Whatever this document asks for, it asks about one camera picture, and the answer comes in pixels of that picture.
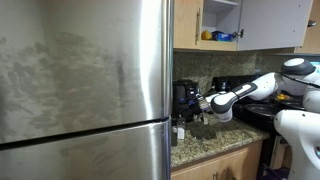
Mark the clear salt container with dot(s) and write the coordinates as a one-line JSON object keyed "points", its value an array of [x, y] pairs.
{"points": [[180, 131]]}

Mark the stainless refrigerator drawer door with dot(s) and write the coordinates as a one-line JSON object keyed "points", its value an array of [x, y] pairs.
{"points": [[83, 160]]}

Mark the black coffee maker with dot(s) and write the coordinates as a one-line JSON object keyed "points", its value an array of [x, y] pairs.
{"points": [[180, 83]]}

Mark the black kitchen stove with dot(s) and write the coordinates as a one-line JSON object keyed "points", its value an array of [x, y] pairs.
{"points": [[233, 82]]}

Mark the black frying pan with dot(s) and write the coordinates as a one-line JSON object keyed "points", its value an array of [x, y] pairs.
{"points": [[260, 110]]}

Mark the light wood wall cabinet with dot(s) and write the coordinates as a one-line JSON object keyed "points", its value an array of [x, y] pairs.
{"points": [[311, 38]]}

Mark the yellow sponge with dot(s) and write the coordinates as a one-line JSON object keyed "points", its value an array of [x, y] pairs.
{"points": [[280, 97]]}

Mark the closed light wood cupboard door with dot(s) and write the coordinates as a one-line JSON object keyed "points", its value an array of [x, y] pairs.
{"points": [[185, 23]]}

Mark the yellow packet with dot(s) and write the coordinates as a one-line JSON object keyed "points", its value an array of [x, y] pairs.
{"points": [[206, 35]]}

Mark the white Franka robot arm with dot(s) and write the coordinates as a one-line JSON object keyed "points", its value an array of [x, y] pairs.
{"points": [[260, 88]]}

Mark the open grey cupboard door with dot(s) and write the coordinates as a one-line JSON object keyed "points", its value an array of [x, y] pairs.
{"points": [[273, 25]]}

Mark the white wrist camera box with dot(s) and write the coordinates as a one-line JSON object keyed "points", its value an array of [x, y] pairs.
{"points": [[204, 104]]}

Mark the stainless refrigerator large door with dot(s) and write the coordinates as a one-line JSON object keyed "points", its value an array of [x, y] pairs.
{"points": [[83, 66]]}

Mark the bright window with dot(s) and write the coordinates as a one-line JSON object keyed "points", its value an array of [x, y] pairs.
{"points": [[316, 63]]}

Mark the blue bag box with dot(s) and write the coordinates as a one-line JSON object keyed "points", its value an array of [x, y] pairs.
{"points": [[221, 36]]}

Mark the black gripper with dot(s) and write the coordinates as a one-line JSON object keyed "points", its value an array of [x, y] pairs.
{"points": [[191, 106]]}

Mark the cupboard body with shelves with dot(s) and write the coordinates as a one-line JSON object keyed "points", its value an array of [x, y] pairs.
{"points": [[216, 46]]}

